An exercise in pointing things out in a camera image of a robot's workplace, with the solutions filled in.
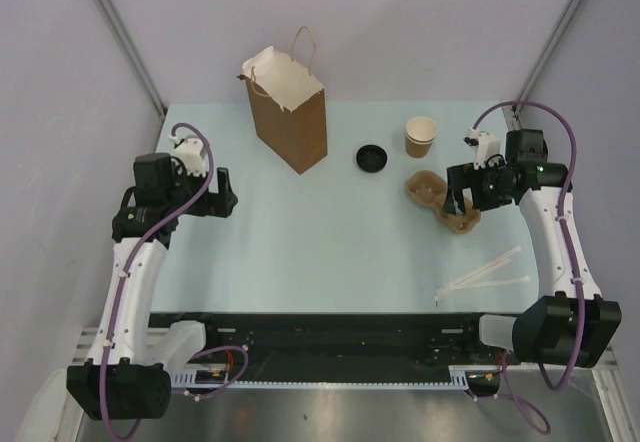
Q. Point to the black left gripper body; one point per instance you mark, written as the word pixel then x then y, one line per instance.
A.
pixel 211 204

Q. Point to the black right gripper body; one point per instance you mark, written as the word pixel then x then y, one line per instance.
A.
pixel 487 185

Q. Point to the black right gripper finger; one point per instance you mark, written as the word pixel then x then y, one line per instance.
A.
pixel 449 203
pixel 459 203

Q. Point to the brown paper cup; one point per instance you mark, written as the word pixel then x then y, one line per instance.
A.
pixel 420 133

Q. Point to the black plastic cup lid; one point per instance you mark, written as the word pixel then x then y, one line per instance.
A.
pixel 371 158

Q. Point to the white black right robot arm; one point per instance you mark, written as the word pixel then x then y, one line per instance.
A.
pixel 571 323

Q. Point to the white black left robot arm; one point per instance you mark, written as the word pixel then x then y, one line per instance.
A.
pixel 123 377

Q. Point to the brown cardboard cup carrier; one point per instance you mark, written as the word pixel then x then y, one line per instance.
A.
pixel 429 191

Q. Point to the white wrapped straw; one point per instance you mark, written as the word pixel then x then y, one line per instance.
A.
pixel 482 284
pixel 470 279

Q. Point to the brown paper bag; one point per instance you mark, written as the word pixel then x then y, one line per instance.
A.
pixel 288 106

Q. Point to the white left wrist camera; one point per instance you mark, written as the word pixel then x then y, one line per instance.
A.
pixel 190 151

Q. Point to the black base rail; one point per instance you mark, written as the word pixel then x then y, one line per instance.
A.
pixel 337 348

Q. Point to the white slotted cable duct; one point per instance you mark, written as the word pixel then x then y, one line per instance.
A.
pixel 185 381

